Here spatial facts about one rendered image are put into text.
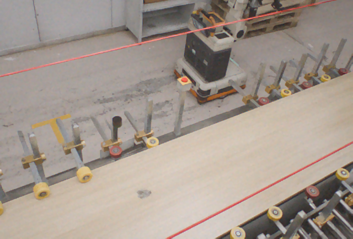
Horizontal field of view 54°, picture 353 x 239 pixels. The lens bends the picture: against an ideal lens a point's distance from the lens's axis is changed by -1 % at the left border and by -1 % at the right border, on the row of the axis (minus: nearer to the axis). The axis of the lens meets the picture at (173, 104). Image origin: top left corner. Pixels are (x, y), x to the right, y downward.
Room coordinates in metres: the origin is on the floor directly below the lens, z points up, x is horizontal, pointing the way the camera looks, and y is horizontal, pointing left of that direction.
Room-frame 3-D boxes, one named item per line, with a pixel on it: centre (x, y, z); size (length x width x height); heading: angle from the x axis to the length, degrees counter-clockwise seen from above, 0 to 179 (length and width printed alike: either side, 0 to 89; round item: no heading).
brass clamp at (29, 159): (1.28, 0.78, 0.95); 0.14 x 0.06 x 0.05; 126
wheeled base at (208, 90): (3.46, -0.40, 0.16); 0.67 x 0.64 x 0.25; 125
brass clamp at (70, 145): (1.42, 0.58, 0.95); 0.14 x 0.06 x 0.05; 126
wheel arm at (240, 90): (2.33, -0.59, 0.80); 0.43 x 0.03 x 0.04; 36
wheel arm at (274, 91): (2.48, -0.79, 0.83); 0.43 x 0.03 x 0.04; 36
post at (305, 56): (2.61, -1.06, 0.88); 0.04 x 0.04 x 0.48; 36
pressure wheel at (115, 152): (1.47, 0.33, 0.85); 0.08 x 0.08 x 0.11
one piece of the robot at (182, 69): (3.25, -0.14, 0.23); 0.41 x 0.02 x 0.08; 35
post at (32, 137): (1.29, 0.77, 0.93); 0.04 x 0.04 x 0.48; 36
